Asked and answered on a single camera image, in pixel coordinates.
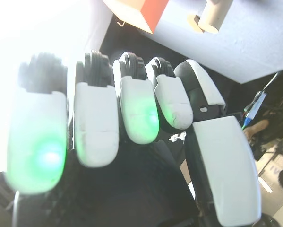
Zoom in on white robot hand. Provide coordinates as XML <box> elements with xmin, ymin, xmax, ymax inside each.
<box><xmin>0</xmin><ymin>51</ymin><xmax>263</xmax><ymax>227</ymax></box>

